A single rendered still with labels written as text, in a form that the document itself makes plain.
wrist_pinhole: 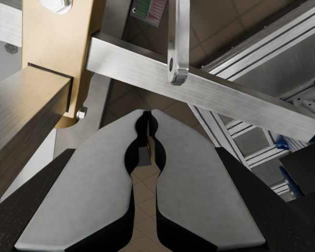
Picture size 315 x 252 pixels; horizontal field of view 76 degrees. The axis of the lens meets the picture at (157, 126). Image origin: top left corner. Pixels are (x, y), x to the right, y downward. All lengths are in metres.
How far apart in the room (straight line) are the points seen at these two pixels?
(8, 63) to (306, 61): 1.01
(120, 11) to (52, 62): 0.17
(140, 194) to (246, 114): 1.47
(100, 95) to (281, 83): 0.83
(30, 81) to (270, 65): 0.91
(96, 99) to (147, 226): 1.72
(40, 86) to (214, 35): 0.97
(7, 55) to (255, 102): 0.45
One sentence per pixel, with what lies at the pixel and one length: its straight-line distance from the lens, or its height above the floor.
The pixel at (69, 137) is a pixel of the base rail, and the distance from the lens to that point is 0.44.
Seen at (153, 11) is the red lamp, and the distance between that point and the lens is 0.33.
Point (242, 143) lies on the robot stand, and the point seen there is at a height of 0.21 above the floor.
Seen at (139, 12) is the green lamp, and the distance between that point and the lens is 0.33.
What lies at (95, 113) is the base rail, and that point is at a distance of 0.39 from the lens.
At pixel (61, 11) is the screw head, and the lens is 0.19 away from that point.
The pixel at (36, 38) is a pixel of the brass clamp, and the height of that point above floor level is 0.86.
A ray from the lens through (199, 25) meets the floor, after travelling 1.06.
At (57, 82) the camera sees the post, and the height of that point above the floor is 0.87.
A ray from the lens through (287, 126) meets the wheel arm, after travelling 0.27.
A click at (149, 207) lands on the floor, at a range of 1.78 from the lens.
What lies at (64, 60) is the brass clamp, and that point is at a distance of 0.20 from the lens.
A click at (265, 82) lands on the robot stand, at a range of 1.00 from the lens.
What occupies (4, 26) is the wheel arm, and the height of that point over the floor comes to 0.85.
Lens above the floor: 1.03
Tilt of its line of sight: 57 degrees down
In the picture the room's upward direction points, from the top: 178 degrees clockwise
